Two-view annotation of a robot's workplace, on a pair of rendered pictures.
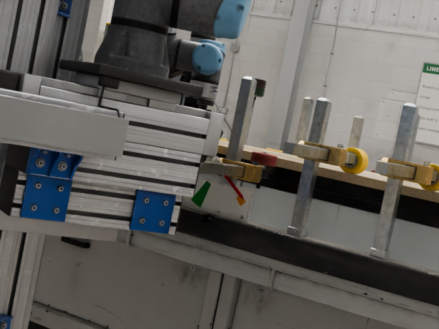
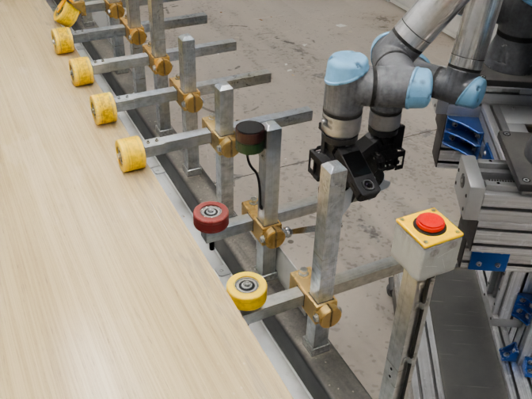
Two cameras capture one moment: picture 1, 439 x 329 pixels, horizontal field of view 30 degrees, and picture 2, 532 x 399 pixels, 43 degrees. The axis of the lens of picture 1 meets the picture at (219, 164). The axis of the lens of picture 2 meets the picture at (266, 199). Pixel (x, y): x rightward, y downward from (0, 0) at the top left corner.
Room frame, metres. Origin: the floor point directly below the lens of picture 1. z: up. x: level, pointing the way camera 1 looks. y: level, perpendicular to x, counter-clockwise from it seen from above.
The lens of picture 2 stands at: (3.48, 0.65, 1.81)
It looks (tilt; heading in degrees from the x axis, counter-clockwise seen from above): 36 degrees down; 214
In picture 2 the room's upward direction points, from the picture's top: 2 degrees clockwise
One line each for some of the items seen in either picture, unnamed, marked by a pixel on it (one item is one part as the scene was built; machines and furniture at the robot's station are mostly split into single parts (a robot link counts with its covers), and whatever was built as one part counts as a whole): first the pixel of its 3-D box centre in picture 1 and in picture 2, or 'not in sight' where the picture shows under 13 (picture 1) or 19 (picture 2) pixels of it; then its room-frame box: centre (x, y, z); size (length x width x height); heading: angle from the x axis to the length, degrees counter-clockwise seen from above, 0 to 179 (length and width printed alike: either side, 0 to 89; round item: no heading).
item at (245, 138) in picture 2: (256, 83); (249, 132); (2.51, -0.06, 1.11); 0.06 x 0.06 x 0.02
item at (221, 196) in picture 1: (212, 196); (280, 264); (2.46, 0.00, 0.75); 0.26 x 0.01 x 0.10; 61
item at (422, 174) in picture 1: (406, 171); (185, 94); (2.21, -0.50, 0.95); 0.13 x 0.06 x 0.05; 61
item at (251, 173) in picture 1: (238, 170); (261, 223); (2.46, -0.06, 0.85); 0.13 x 0.06 x 0.05; 61
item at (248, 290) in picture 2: not in sight; (246, 304); (2.70, 0.07, 0.85); 0.08 x 0.08 x 0.11
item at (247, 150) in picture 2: (254, 91); (249, 142); (2.51, -0.06, 1.09); 0.06 x 0.06 x 0.02
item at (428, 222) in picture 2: not in sight; (430, 224); (2.71, 0.41, 1.22); 0.04 x 0.04 x 0.02
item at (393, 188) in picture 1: (392, 190); (189, 115); (2.23, -0.48, 0.89); 0.03 x 0.03 x 0.48; 61
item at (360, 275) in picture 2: not in sight; (330, 286); (2.52, 0.17, 0.83); 0.43 x 0.03 x 0.04; 151
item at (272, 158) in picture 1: (261, 170); (211, 229); (2.55, -0.13, 0.85); 0.08 x 0.08 x 0.11
